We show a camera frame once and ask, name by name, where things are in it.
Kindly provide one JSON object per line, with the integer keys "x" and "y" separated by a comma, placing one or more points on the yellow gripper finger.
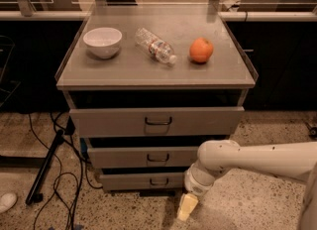
{"x": 187, "y": 204}

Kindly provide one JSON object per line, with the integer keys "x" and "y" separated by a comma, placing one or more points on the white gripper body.
{"x": 195, "y": 185}

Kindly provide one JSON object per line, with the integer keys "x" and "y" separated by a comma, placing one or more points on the grey drawer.
{"x": 145, "y": 152}
{"x": 137, "y": 113}
{"x": 142, "y": 178}

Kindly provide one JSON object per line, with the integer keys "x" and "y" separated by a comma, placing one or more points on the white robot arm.
{"x": 295, "y": 162}

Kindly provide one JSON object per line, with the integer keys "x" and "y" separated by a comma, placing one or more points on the grey drawer cabinet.
{"x": 228, "y": 69}

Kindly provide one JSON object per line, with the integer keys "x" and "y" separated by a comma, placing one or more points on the black caster wheel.
{"x": 312, "y": 130}

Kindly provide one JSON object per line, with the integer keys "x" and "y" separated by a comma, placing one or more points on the orange fruit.
{"x": 201, "y": 50}

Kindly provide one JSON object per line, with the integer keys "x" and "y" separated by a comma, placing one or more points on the clear plastic water bottle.
{"x": 155, "y": 47}

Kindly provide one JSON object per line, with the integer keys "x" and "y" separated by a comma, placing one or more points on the black metal bar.
{"x": 34, "y": 191}

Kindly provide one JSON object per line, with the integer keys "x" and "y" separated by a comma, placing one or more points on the white ceramic bowl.
{"x": 103, "y": 42}

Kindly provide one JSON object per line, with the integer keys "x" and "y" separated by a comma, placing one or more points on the white shoe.
{"x": 7, "y": 201}

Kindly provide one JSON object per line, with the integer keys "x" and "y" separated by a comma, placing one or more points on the white horizontal rail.
{"x": 227, "y": 16}

